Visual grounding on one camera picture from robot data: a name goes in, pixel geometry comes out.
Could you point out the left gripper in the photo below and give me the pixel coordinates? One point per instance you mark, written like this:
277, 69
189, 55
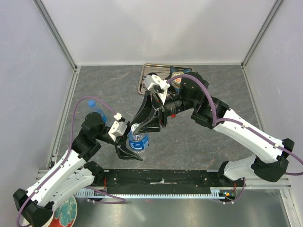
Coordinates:
122, 152

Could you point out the patterned small bowl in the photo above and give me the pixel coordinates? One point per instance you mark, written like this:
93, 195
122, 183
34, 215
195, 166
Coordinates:
176, 83

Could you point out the blue star-shaped plate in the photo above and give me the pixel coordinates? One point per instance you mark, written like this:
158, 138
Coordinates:
174, 69

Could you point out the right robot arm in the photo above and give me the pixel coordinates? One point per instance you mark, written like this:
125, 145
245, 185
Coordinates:
269, 160

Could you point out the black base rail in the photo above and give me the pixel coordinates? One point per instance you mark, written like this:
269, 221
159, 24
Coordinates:
159, 182

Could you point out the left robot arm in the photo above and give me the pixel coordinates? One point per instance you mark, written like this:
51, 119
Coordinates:
74, 170

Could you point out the labelled clear water bottle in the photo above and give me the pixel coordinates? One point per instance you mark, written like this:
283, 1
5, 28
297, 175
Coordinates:
138, 143

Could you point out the white bowl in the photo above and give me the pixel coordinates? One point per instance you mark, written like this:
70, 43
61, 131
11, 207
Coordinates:
50, 221

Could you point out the blue tinted plastic bottle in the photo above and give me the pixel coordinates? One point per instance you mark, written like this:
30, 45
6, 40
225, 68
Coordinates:
97, 109

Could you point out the metal tray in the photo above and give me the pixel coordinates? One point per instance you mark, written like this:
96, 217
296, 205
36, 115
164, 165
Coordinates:
162, 71

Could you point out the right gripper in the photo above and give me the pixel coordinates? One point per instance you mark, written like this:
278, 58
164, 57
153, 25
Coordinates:
152, 118

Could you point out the white bottle cap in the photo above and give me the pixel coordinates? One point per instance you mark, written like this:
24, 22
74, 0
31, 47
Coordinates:
134, 127

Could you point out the blue bottle cap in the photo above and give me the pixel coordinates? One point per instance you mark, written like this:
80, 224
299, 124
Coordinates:
91, 103

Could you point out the red floral plate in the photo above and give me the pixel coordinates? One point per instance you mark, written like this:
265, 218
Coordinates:
65, 215

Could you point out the white cable duct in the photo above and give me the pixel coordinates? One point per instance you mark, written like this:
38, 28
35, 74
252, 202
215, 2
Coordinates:
213, 194

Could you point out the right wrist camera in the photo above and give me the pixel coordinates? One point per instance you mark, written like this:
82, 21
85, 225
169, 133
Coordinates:
157, 85

